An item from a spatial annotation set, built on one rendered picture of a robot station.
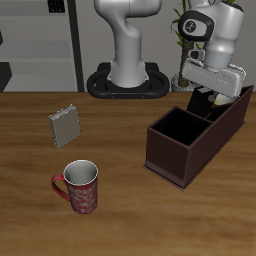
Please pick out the white-yellow mug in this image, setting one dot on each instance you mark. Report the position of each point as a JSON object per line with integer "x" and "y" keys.
{"x": 222, "y": 99}

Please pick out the grey book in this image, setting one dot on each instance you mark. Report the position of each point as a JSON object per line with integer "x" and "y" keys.
{"x": 66, "y": 128}

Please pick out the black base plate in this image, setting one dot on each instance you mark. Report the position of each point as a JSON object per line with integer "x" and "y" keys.
{"x": 96, "y": 88}

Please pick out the small black box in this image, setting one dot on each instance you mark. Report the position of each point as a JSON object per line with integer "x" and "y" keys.
{"x": 56, "y": 6}

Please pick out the pot plant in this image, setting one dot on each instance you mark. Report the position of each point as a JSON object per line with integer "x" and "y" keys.
{"x": 183, "y": 65}

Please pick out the black book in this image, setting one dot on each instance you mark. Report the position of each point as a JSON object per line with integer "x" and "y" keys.
{"x": 200, "y": 105}

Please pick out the white shelf unit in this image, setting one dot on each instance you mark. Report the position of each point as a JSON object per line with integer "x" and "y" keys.
{"x": 36, "y": 50}

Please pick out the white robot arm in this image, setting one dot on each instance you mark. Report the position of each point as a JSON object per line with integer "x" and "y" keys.
{"x": 128, "y": 50}

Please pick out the red patterned mug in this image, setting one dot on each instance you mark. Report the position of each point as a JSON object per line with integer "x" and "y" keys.
{"x": 83, "y": 195}

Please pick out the dark brown desk caddy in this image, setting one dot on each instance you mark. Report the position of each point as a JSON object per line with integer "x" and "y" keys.
{"x": 173, "y": 156}

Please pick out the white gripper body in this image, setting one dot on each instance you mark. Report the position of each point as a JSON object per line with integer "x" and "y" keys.
{"x": 213, "y": 78}

